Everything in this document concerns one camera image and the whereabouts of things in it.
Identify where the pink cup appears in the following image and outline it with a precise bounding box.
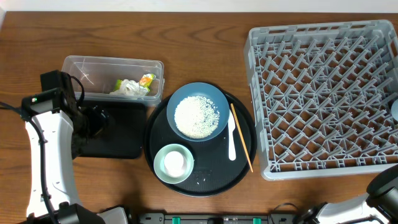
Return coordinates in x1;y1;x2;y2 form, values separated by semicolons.
164;151;186;177

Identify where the white paper napkin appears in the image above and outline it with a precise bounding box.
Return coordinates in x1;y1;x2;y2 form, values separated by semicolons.
109;79;150;96

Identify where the blue plate with rice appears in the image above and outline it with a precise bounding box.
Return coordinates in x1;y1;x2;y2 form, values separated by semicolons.
166;82;229;142

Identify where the green bowl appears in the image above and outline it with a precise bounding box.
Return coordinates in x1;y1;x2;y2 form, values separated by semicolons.
153;144;195;184

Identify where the black rectangular tray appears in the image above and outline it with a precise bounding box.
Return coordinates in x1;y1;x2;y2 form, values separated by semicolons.
80;100;146;159

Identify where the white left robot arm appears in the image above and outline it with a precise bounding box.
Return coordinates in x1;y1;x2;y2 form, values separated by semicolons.
19;70;129;224

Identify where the round black serving tray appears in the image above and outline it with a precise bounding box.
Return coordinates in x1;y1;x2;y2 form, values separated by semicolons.
143;97;250;197

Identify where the yellow green snack wrapper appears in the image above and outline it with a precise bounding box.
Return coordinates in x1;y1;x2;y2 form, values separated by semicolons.
112;73;157;94

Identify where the black aluminium rail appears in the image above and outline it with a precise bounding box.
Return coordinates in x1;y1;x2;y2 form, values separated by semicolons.
136;213;296;224

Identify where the light blue cup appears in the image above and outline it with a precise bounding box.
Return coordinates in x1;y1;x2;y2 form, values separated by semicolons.
391;100;398;121

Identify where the clear plastic waste bin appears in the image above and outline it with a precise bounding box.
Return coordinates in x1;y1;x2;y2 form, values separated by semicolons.
62;55;165;106

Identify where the grey plastic dishwasher rack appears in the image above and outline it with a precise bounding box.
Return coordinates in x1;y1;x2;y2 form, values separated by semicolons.
244;20;397;180

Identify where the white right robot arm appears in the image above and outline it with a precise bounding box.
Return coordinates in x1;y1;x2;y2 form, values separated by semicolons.
293;166;397;223

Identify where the white plastic spoon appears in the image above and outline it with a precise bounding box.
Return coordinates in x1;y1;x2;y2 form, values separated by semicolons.
228;110;236;161

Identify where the wooden chopstick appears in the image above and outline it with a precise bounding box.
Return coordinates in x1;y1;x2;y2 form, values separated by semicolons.
230;103;254;173

